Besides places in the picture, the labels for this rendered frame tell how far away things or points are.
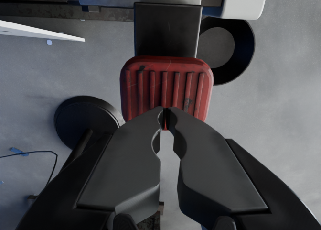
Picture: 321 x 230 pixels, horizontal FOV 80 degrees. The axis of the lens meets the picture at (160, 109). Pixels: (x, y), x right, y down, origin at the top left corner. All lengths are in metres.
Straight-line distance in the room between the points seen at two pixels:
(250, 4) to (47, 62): 0.92
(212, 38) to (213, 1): 0.65
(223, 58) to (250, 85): 0.20
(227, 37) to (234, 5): 0.67
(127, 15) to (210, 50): 0.39
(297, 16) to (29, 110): 1.33
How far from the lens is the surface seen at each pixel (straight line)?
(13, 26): 0.56
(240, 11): 0.28
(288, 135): 1.32
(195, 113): 0.15
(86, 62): 0.98
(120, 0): 0.26
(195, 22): 0.19
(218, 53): 0.95
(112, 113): 1.02
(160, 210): 1.52
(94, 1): 0.26
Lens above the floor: 0.89
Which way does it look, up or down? 62 degrees down
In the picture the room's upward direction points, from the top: 180 degrees clockwise
